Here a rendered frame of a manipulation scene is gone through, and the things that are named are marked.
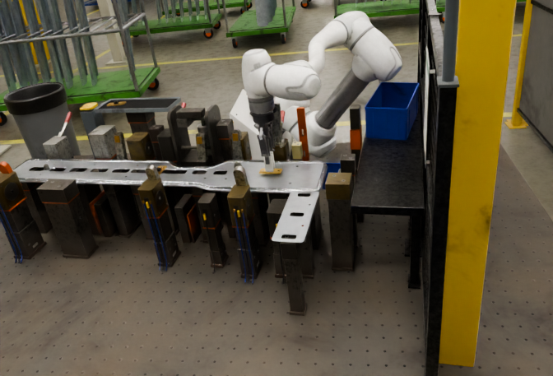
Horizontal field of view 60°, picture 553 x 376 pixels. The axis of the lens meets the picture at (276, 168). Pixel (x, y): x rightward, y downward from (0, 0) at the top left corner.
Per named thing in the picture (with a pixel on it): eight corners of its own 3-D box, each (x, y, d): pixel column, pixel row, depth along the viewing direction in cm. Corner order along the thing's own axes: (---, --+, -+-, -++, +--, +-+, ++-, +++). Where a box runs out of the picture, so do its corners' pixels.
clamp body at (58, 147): (67, 211, 233) (41, 144, 217) (81, 199, 243) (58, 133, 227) (80, 212, 232) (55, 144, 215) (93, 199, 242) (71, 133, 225)
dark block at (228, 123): (231, 211, 217) (216, 125, 197) (236, 202, 223) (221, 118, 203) (242, 211, 216) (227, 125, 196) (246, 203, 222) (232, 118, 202)
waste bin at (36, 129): (20, 178, 438) (-11, 102, 404) (49, 153, 482) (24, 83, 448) (72, 176, 430) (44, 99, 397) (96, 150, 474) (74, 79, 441)
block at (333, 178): (331, 270, 174) (324, 183, 158) (334, 256, 181) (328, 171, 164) (353, 271, 172) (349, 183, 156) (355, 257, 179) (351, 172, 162)
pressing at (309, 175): (-7, 184, 202) (-8, 181, 201) (29, 160, 221) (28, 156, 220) (319, 194, 166) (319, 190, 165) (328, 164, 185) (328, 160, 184)
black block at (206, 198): (207, 273, 181) (192, 207, 167) (216, 257, 189) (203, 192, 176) (220, 274, 180) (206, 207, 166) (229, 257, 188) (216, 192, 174)
